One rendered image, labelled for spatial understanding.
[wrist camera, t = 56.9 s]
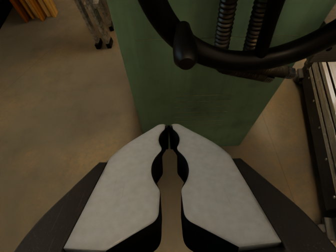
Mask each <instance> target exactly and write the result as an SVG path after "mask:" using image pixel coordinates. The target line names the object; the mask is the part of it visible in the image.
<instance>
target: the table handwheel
mask: <svg viewBox="0 0 336 252"><path fill-rule="evenodd" d="M138 2H139V4H140V6H141V8H142V10H143V12H144V14H145V16H146V17H147V19H148V20H149V22H150V23H151V25H152V26H153V28H154V29H155V30H156V32H157V33H158V34H159V35H160V36H161V38H162V39H163V40H164V41H165V42H166V43H167V44H168V45H169V46H171V47H172V48H173V46H174V36H175V31H176V25H177V24H178V23H179V22H180V20H179V19H178V17H177V16H176V14H175V13H174V11H173V9H172V8H171V6H170V4H169V1H168V0H138ZM284 3H285V0H267V4H266V9H265V13H264V17H263V21H262V25H261V28H260V32H259V35H258V39H257V42H256V46H255V49H254V50H247V51H239V50H229V49H224V48H220V47H217V46H214V45H211V44H209V43H207V42H205V41H203V40H201V39H199V38H198V37H196V36H195V35H193V36H194V39H195V42H196V46H197V53H198V61H197V63H198V64H200V65H203V66H206V67H209V68H213V69H217V70H222V71H230V72H253V71H261V70H268V69H273V68H277V67H281V66H285V65H288V64H292V63H295V62H298V61H301V60H303V59H306V58H309V57H311V56H313V55H316V54H318V53H320V52H323V51H325V50H327V49H329V48H331V47H333V46H335V45H336V18H335V19H334V20H332V21H331V22H329V23H327V24H326V25H324V26H322V27H320V28H319V29H317V30H315V31H313V32H311V33H309V34H307V35H305V36H302V37H300V38H298V39H295V40H293V41H290V42H287V43H284V44H281V45H278V46H274V47H270V44H271V41H272V38H273V34H274V31H275V28H276V25H277V22H278V19H279V16H280V14H281V11H282V8H283V6H284Z"/></svg>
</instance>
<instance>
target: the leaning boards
mask: <svg viewBox="0 0 336 252"><path fill-rule="evenodd" d="M9 1H10V2H11V4H12V5H13V6H14V8H15V9H16V10H17V12H18V13H19V15H20V16H21V17H22V19H23V20H24V21H25V23H28V21H29V19H30V17H31V18H32V19H34V18H35V17H36V18H37V19H40V20H41V21H44V20H45V17H46V15H47V17H51V16H52V17H53V18H55V17H56V16H57V14H58V10H57V8H56V5H55V3H54V1H53V0H9Z"/></svg>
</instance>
